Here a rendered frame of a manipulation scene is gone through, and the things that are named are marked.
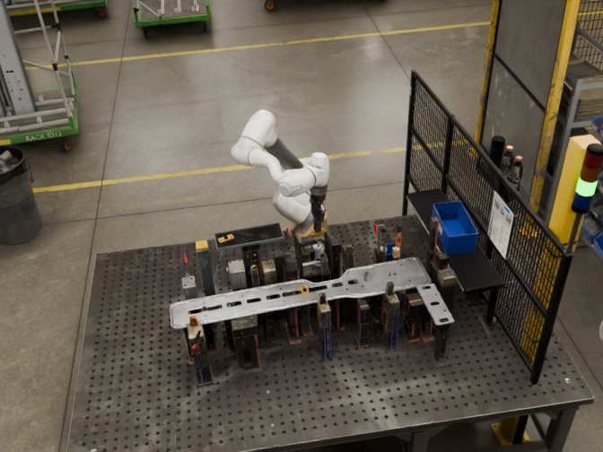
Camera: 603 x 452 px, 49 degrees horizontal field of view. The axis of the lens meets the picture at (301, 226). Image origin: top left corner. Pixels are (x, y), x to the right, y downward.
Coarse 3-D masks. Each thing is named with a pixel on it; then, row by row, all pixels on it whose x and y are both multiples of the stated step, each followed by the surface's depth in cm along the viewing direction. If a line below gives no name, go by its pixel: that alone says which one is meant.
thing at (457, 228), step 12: (444, 204) 381; (456, 204) 382; (444, 216) 386; (456, 216) 387; (468, 216) 369; (444, 228) 362; (456, 228) 382; (468, 228) 371; (444, 240) 364; (456, 240) 359; (468, 240) 360; (456, 252) 364
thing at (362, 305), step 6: (360, 300) 345; (360, 306) 342; (366, 306) 342; (360, 312) 343; (366, 312) 341; (360, 318) 345; (366, 318) 344; (360, 324) 347; (366, 324) 348; (360, 330) 353; (366, 330) 351; (360, 336) 354; (366, 336) 354; (360, 342) 356; (366, 342) 356
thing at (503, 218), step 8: (496, 192) 337; (496, 200) 339; (496, 208) 340; (504, 208) 331; (496, 216) 342; (504, 216) 333; (512, 216) 324; (488, 224) 353; (496, 224) 343; (504, 224) 334; (512, 224) 326; (488, 232) 355; (496, 232) 345; (504, 232) 336; (496, 240) 347; (504, 240) 337; (496, 248) 348; (504, 248) 339; (504, 256) 340
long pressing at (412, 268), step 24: (384, 264) 365; (408, 264) 364; (264, 288) 354; (288, 288) 353; (336, 288) 351; (360, 288) 351; (384, 288) 350; (408, 288) 350; (216, 312) 341; (240, 312) 340; (264, 312) 341
